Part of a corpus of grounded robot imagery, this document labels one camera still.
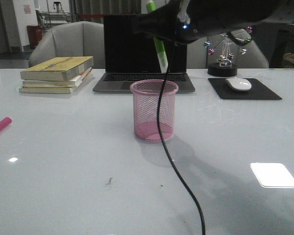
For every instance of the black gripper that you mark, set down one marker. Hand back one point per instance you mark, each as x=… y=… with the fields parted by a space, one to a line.
x=185 y=21

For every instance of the green marker pen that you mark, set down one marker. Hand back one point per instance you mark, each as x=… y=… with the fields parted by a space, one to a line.
x=159 y=45

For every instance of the pink marker pen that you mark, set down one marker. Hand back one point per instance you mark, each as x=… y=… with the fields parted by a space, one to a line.
x=5 y=122

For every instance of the pink mesh pen holder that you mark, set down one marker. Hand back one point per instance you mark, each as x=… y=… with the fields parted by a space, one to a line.
x=148 y=96

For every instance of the right grey armchair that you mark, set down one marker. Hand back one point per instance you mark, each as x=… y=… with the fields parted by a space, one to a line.
x=197 y=56

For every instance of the grey armchair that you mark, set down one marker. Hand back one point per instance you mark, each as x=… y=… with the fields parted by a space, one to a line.
x=72 y=39
x=197 y=56

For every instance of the ferris wheel desk ornament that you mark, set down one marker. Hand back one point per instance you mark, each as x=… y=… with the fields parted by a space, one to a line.
x=226 y=47

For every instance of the grey open laptop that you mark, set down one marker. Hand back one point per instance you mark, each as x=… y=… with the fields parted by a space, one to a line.
x=130 y=57

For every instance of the white computer mouse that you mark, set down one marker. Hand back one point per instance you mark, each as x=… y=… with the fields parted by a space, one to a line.
x=238 y=84

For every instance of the black mouse pad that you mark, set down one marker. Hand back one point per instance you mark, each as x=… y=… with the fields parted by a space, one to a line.
x=258 y=90

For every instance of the left grey armchair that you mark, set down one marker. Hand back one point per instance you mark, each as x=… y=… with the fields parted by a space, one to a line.
x=72 y=39

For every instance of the middle white book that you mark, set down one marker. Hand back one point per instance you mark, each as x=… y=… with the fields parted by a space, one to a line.
x=73 y=83

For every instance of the yellow top book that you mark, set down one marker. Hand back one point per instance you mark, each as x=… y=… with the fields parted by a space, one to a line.
x=58 y=68

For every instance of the yellow book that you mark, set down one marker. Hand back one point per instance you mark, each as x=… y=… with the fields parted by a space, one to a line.
x=58 y=68
x=51 y=90

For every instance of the red trash bin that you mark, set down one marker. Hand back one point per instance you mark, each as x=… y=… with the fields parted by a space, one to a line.
x=34 y=35

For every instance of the bottom yellow book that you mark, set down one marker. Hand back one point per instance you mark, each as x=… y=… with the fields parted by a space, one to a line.
x=51 y=90

